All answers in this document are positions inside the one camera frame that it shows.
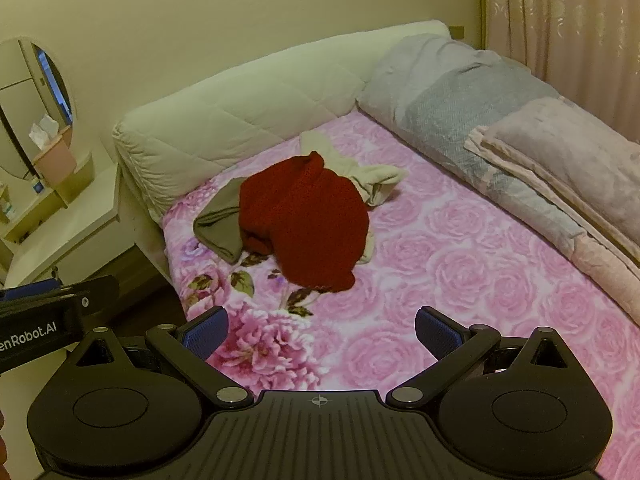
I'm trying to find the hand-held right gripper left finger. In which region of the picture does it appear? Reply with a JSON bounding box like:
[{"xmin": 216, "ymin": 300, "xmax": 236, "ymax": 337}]
[{"xmin": 70, "ymin": 306, "xmax": 255, "ymax": 409}]

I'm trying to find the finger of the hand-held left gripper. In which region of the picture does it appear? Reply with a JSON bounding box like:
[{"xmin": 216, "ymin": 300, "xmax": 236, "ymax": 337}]
[{"xmin": 0, "ymin": 275, "xmax": 120, "ymax": 313}]

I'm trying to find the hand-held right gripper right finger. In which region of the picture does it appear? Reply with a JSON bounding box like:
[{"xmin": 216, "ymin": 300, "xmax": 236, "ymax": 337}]
[{"xmin": 387, "ymin": 306, "xmax": 568, "ymax": 407}]

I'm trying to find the pink patterned curtain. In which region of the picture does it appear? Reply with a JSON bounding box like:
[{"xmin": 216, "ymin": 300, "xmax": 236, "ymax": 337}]
[{"xmin": 480, "ymin": 0, "xmax": 640, "ymax": 126}]

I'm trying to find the red patterned knit sweater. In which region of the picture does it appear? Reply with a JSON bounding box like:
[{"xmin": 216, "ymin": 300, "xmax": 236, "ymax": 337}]
[{"xmin": 239, "ymin": 151, "xmax": 371, "ymax": 293}]

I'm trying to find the cream crumpled garment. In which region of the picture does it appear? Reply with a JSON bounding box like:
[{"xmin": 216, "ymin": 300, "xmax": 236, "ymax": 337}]
[{"xmin": 300, "ymin": 130, "xmax": 408, "ymax": 265}]

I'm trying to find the oval mirror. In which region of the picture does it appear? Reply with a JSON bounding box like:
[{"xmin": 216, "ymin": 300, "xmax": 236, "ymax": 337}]
[{"xmin": 0, "ymin": 37, "xmax": 78, "ymax": 181}]

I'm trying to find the white dressing table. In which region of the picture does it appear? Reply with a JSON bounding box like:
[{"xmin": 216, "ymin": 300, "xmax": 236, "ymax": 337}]
[{"xmin": 0, "ymin": 140, "xmax": 138, "ymax": 291}]

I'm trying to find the pale pink folded blanket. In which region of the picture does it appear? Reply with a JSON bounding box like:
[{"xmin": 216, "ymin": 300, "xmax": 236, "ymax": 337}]
[{"xmin": 464, "ymin": 96, "xmax": 640, "ymax": 261}]

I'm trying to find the pink tissue box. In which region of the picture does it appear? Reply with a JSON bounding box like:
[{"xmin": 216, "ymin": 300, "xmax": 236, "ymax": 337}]
[{"xmin": 29, "ymin": 114, "xmax": 78, "ymax": 186}]

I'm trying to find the white quilted bed headboard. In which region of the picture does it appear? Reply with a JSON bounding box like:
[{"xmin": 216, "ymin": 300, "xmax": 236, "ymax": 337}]
[{"xmin": 112, "ymin": 20, "xmax": 453, "ymax": 226}]

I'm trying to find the olive grey cloth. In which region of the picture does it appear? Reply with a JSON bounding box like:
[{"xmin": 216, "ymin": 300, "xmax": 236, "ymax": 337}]
[{"xmin": 193, "ymin": 177, "xmax": 246, "ymax": 265}]

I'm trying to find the pink floral bed blanket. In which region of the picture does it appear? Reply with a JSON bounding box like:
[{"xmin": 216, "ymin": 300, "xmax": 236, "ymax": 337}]
[{"xmin": 160, "ymin": 110, "xmax": 640, "ymax": 480}]

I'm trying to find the folded grey-pink duvet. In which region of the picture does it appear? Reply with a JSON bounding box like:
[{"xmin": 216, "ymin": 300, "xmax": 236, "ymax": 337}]
[{"xmin": 357, "ymin": 34, "xmax": 640, "ymax": 326}]

